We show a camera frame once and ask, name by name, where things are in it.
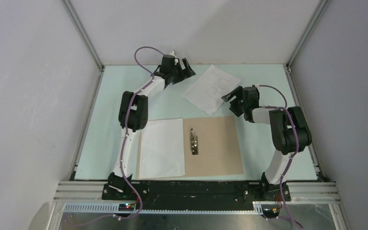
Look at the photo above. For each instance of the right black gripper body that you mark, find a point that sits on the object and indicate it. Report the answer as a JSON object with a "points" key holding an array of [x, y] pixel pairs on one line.
{"points": [[244, 104]]}

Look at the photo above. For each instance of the metal folder clip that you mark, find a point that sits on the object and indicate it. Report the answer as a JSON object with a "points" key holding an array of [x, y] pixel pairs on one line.
{"points": [[193, 142]]}

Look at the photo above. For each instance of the left circuit board with LEDs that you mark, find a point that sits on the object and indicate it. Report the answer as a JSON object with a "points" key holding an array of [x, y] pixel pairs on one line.
{"points": [[128, 207]]}

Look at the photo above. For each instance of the right circuit board with wires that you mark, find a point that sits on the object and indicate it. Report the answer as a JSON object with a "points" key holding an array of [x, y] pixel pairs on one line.
{"points": [[270, 212]]}

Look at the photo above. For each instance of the printed white paper sheet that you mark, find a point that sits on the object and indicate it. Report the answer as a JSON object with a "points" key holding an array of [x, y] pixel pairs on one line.
{"points": [[207, 91]]}

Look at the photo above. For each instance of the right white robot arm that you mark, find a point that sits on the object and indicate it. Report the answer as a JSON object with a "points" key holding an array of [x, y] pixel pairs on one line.
{"points": [[290, 135]]}

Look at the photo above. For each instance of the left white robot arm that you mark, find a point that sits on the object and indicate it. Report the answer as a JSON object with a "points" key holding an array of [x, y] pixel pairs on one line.
{"points": [[134, 112]]}

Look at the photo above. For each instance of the aluminium frame rail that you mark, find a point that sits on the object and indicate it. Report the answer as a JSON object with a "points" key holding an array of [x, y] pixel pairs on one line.
{"points": [[79, 191]]}

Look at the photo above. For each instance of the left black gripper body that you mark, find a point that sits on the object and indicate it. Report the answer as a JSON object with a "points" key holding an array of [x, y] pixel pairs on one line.
{"points": [[176, 72]]}

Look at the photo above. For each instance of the brown cardboard folder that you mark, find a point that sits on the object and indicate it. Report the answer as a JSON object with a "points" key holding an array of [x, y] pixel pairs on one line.
{"points": [[218, 147]]}

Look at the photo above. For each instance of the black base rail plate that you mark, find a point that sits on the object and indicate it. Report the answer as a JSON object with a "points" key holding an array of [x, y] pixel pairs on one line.
{"points": [[199, 195]]}

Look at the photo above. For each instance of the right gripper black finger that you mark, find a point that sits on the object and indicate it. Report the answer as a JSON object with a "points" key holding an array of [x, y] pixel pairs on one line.
{"points": [[236, 108], [236, 95]]}

